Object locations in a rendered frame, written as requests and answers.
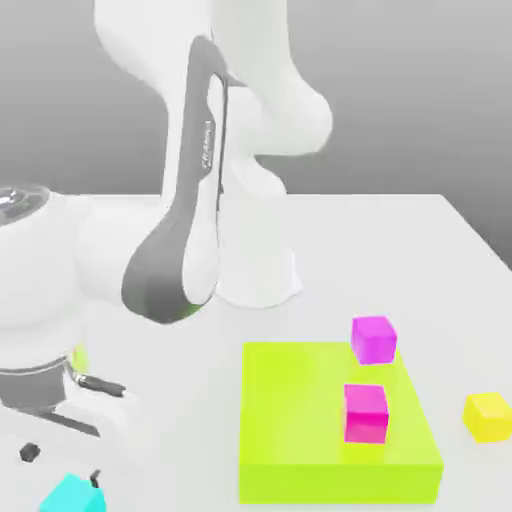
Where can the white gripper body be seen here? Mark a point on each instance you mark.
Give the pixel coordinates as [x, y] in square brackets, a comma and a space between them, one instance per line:
[116, 432]

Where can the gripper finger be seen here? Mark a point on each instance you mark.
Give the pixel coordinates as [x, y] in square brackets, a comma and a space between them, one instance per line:
[28, 452]
[95, 478]

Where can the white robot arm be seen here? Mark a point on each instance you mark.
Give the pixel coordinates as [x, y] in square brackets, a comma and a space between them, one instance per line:
[172, 160]

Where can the small cyan cube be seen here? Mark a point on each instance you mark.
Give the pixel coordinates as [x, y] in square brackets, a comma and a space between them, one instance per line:
[74, 498]

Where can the small pink cube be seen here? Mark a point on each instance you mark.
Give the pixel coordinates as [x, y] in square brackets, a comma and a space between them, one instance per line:
[366, 414]

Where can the small purple cube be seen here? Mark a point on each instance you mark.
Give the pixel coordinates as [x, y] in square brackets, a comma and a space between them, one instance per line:
[374, 340]

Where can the small yellow cube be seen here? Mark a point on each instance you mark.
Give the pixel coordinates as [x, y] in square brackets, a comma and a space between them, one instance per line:
[488, 416]

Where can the large lime green box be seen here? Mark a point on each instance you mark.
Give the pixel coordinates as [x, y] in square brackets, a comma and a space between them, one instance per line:
[296, 420]

